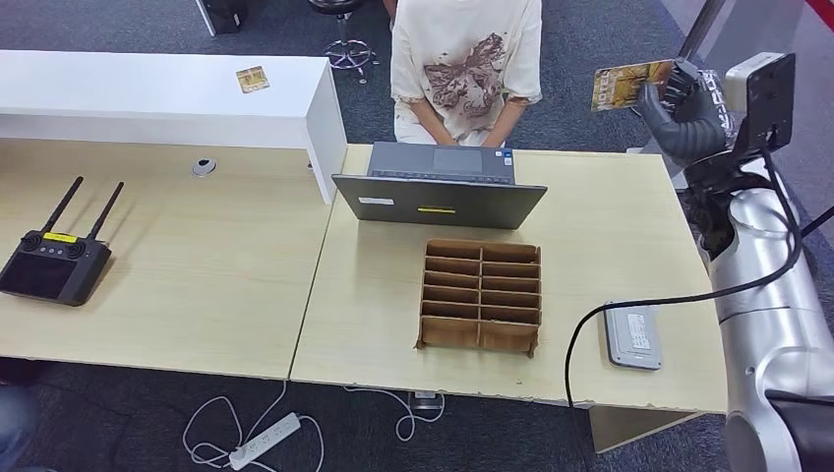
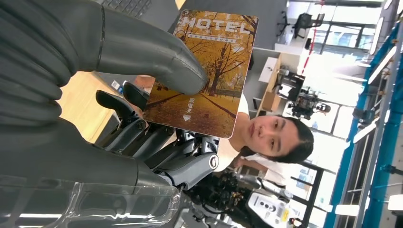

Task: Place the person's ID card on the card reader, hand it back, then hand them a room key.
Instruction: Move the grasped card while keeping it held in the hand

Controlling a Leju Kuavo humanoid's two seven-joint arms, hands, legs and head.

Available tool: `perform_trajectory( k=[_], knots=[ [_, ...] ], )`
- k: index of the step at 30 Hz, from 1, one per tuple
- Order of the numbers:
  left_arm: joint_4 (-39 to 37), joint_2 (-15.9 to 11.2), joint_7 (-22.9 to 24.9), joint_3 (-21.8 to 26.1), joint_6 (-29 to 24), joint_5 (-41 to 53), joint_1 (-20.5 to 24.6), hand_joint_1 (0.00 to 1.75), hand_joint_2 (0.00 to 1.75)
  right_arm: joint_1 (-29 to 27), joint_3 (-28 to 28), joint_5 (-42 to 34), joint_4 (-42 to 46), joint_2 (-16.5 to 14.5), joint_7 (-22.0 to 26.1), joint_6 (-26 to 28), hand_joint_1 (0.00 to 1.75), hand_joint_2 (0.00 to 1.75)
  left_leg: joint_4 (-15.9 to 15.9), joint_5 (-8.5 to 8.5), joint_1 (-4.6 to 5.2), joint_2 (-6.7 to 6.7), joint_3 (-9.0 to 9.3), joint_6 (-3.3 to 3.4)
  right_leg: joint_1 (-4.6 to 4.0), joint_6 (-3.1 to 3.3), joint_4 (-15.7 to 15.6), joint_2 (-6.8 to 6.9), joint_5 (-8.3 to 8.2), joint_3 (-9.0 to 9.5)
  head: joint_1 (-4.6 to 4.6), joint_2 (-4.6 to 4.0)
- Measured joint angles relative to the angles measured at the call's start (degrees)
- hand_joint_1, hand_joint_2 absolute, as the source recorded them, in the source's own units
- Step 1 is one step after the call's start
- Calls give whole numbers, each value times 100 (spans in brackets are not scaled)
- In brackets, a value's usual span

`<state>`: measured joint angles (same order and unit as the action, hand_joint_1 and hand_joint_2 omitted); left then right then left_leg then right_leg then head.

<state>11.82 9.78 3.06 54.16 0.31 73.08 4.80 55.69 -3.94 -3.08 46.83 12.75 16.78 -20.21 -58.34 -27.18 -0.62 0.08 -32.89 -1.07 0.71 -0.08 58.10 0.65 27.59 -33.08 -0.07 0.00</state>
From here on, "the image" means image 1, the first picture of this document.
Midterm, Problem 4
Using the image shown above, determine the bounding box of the short looped white cable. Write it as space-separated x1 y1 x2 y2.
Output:
341 385 447 444

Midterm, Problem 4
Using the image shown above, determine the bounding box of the black remote controller with antennas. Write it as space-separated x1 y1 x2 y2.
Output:
0 175 126 308

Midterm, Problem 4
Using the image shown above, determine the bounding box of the white desk riser shelf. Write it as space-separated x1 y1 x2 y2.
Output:
0 48 350 207

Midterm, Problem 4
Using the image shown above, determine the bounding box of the long white power cable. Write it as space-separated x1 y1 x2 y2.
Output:
181 381 326 472

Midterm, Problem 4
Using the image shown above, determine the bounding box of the grey open laptop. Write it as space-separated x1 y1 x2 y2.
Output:
330 142 549 231

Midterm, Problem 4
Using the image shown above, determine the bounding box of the yellow patterned ID card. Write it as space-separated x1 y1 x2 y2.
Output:
590 59 677 113

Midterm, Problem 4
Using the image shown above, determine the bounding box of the person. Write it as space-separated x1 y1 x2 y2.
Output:
389 0 543 148

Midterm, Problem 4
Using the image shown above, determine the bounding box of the black cabinet box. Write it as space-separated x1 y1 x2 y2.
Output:
195 0 249 37

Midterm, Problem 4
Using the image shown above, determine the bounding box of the chrome stanchion post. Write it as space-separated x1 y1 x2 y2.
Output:
677 0 728 63

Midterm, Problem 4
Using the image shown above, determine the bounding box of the golden room key card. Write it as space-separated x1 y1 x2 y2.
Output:
235 65 271 94

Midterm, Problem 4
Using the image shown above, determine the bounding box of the grey card reader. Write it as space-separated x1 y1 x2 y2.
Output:
602 300 665 373

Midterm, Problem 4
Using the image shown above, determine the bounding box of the grey standing sign panel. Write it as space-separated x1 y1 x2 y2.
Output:
628 0 809 194

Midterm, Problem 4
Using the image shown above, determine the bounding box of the brown cardboard slot organizer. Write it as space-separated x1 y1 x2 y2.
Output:
415 238 543 360

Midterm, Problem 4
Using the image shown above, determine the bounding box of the pale wooden desk leg panel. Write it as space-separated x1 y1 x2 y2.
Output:
589 404 708 455

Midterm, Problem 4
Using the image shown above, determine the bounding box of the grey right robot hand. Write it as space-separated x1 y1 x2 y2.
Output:
634 58 739 165

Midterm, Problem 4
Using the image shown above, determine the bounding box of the chrome base black stool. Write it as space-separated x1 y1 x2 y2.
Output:
307 0 382 86

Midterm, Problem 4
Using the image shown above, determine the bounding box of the black stanchion with round base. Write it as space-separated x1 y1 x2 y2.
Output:
800 206 834 240

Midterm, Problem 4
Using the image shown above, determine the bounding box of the white power strip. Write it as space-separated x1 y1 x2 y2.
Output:
227 412 303 472

